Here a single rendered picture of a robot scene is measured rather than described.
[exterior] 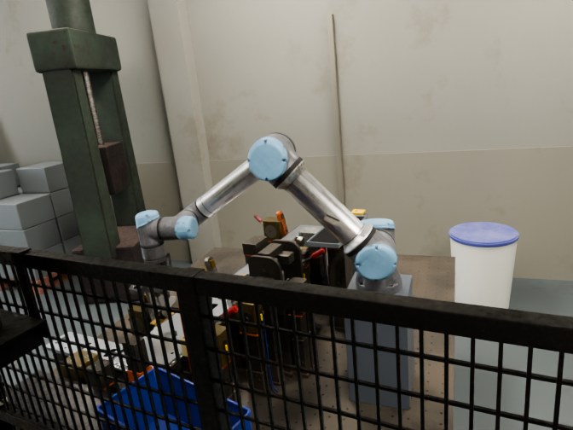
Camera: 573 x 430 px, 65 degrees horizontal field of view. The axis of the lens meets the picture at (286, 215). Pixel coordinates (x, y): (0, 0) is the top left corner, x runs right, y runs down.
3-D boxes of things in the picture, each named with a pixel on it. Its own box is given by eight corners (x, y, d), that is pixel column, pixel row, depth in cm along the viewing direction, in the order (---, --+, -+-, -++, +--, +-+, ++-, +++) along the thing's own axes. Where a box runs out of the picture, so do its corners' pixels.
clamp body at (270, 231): (271, 275, 265) (264, 216, 255) (292, 277, 259) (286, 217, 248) (264, 281, 258) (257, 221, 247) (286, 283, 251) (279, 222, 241)
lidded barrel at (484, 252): (512, 290, 358) (516, 222, 342) (518, 321, 316) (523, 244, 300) (449, 286, 376) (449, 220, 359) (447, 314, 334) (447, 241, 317)
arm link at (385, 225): (396, 251, 151) (394, 212, 147) (396, 267, 138) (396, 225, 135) (359, 251, 154) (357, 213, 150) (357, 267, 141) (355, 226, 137)
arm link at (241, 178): (286, 120, 144) (181, 204, 160) (280, 124, 134) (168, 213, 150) (308, 149, 145) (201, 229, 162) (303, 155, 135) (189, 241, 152)
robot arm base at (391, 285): (404, 276, 154) (403, 250, 151) (399, 297, 140) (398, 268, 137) (360, 274, 159) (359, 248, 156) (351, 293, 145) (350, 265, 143)
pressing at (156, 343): (295, 225, 256) (294, 223, 256) (332, 227, 246) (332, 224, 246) (104, 366, 140) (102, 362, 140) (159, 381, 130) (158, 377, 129)
